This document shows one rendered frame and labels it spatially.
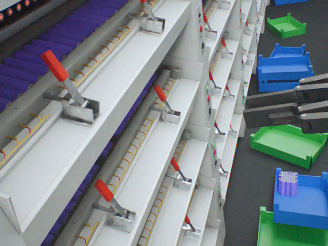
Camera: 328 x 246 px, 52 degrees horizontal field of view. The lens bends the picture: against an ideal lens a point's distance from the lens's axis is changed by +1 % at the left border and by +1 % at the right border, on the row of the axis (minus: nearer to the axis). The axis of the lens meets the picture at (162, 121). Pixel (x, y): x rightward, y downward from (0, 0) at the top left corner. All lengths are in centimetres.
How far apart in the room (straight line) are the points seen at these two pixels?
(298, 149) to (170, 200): 107
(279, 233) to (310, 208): 15
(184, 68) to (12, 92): 51
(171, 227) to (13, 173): 48
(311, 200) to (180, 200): 80
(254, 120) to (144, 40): 23
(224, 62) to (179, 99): 61
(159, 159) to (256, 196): 97
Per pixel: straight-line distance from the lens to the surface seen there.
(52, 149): 38
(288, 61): 236
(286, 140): 184
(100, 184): 49
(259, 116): 50
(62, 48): 52
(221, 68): 133
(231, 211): 151
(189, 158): 92
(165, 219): 79
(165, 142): 67
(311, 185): 161
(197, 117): 93
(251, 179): 163
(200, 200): 108
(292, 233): 145
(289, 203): 148
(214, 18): 123
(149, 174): 61
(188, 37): 82
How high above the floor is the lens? 117
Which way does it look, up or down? 35 degrees down
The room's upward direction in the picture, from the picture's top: 12 degrees counter-clockwise
